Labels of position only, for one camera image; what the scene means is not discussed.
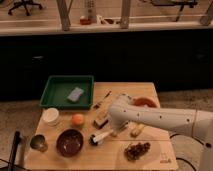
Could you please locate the white handled black brush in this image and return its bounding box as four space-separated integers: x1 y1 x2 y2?
88 121 129 147

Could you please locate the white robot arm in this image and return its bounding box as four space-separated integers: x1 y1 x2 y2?
108 94 213 171

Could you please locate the wooden block brush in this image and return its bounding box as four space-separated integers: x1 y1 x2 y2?
93 112 108 129

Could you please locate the grey sponge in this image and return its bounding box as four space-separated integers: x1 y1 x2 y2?
67 87 84 102

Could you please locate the orange bowl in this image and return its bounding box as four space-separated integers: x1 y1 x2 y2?
133 97 156 107

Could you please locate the green plastic tray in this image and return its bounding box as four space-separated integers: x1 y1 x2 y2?
40 75 94 110

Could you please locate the orange fruit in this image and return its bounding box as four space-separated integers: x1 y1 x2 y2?
71 113 84 126

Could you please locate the white cup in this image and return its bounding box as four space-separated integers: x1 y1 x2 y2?
42 108 59 126

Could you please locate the dark brown bowl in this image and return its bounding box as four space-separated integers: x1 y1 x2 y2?
56 129 84 157

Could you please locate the red object on shelf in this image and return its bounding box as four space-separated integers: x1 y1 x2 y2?
79 16 92 25

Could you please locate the pile of brown debris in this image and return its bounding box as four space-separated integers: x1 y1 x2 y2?
124 142 150 161

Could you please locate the metal cup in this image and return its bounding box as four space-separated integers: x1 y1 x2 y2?
30 134 48 152

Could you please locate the black stand pole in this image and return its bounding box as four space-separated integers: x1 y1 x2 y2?
8 131 21 171

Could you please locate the black office chair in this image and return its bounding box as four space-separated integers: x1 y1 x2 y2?
8 0 43 16

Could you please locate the black cable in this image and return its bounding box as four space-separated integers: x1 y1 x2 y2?
169 132 201 171

